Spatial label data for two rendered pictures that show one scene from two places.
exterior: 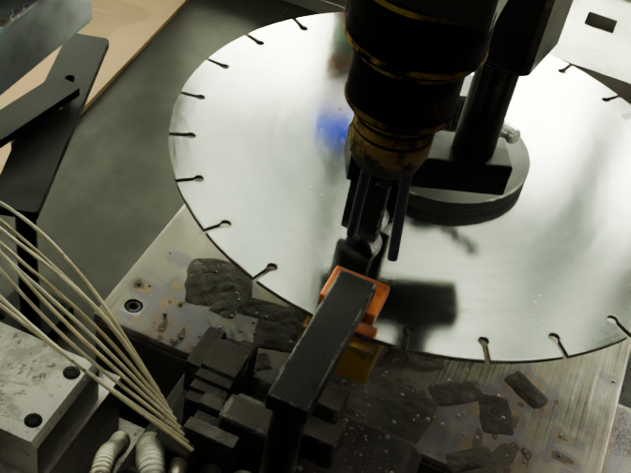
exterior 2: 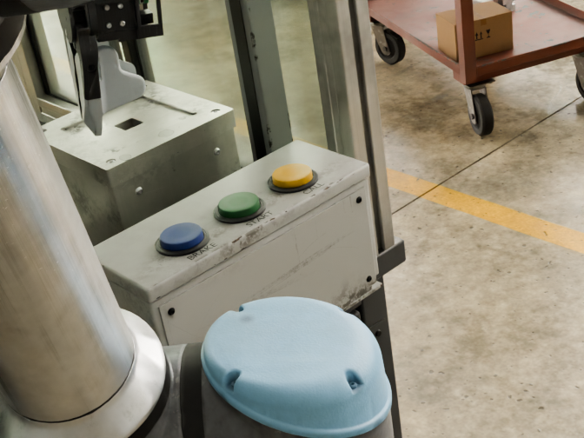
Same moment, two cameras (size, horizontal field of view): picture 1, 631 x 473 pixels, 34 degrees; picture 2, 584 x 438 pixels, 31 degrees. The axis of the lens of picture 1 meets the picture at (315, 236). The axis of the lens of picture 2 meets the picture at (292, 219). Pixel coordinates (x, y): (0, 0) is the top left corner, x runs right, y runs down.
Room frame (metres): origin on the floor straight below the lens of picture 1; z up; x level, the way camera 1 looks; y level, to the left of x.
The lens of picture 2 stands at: (0.03, -1.04, 1.37)
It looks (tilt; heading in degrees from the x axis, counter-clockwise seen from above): 29 degrees down; 38
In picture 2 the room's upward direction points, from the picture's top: 9 degrees counter-clockwise
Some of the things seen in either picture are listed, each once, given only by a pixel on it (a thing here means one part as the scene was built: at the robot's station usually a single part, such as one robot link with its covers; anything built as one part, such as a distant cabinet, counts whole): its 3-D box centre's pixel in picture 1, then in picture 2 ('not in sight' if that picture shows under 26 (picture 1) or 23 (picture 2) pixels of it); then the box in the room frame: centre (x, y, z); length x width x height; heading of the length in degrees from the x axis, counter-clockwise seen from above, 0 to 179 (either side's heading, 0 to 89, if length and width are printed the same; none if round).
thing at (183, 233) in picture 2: not in sight; (182, 242); (0.64, -0.44, 0.90); 0.04 x 0.04 x 0.02
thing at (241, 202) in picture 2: not in sight; (240, 209); (0.70, -0.46, 0.90); 0.04 x 0.04 x 0.02
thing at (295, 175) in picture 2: not in sight; (293, 181); (0.77, -0.48, 0.90); 0.04 x 0.04 x 0.02
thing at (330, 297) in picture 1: (318, 373); not in sight; (0.33, -0.02, 0.95); 0.10 x 0.03 x 0.07; 166
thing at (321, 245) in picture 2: not in sight; (242, 270); (0.71, -0.45, 0.82); 0.28 x 0.11 x 0.15; 166
